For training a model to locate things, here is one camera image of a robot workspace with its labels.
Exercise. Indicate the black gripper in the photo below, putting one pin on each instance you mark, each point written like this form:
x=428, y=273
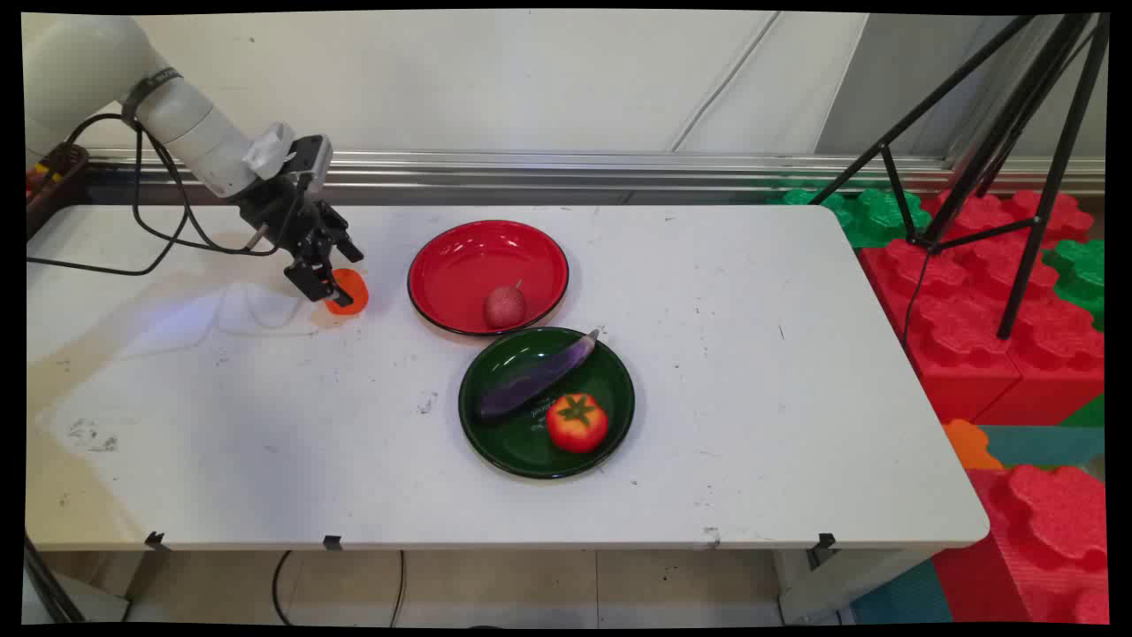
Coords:
x=283, y=212

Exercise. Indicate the purple toy eggplant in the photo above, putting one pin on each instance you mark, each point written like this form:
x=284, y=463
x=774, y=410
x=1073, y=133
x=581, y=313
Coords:
x=535, y=376

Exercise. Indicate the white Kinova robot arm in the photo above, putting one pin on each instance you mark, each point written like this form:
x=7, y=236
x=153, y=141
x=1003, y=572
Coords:
x=88, y=71

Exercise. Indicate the orange toy fruit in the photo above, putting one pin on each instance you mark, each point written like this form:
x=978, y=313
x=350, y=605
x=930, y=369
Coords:
x=355, y=285

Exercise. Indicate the red plate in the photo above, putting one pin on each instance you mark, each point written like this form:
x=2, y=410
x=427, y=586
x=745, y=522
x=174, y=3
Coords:
x=478, y=265

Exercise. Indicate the dark green plate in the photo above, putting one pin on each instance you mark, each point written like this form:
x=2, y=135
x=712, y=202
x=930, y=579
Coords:
x=522, y=438

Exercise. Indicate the dark brown box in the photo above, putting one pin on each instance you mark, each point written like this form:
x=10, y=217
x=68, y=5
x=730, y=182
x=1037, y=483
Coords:
x=55, y=190

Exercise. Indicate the red toy tomato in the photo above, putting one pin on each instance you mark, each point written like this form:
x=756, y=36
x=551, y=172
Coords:
x=577, y=425

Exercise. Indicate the green foam block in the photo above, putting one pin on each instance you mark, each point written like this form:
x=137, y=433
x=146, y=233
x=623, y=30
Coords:
x=871, y=217
x=1081, y=274

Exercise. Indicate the white table leg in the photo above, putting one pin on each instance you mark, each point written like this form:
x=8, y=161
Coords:
x=840, y=584

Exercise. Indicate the large red foam block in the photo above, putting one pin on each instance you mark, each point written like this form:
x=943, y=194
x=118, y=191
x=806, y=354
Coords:
x=964, y=318

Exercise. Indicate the teal foam mat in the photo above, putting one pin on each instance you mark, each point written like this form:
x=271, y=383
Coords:
x=902, y=597
x=1048, y=445

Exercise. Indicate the orange foam piece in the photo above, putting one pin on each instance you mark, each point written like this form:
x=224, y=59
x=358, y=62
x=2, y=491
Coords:
x=970, y=445

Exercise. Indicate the black tripod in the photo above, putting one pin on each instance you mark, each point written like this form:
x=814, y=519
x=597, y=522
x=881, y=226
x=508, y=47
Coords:
x=1035, y=97

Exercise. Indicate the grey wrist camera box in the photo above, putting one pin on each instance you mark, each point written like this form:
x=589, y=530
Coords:
x=311, y=159

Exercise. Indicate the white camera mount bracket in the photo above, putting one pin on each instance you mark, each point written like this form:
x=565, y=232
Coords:
x=270, y=150

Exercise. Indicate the aluminium wall rail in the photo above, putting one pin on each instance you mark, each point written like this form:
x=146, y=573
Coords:
x=619, y=168

